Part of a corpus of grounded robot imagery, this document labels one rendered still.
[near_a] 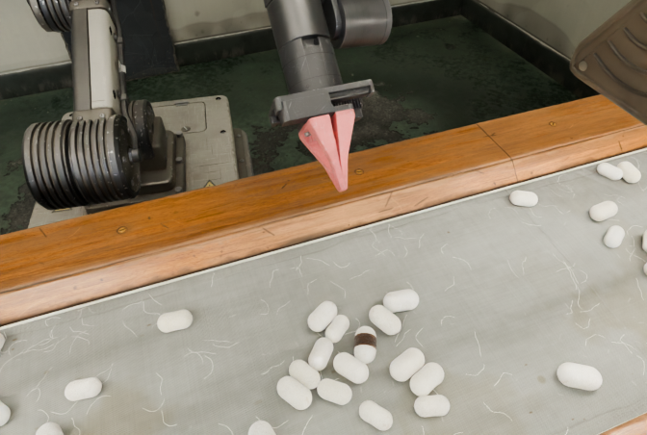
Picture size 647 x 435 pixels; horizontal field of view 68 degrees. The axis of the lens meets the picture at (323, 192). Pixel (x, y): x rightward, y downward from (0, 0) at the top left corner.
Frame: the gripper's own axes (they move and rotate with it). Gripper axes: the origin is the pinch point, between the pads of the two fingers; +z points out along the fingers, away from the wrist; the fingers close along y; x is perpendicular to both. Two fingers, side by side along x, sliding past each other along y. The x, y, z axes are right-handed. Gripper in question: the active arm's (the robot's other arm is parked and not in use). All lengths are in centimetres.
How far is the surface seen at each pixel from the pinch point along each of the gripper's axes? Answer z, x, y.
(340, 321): 13.6, 1.1, -3.5
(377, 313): 13.8, 0.6, 0.4
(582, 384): 23.8, -7.2, 15.2
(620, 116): -1, 13, 49
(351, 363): 16.9, -2.2, -4.1
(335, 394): 18.7, -3.3, -6.5
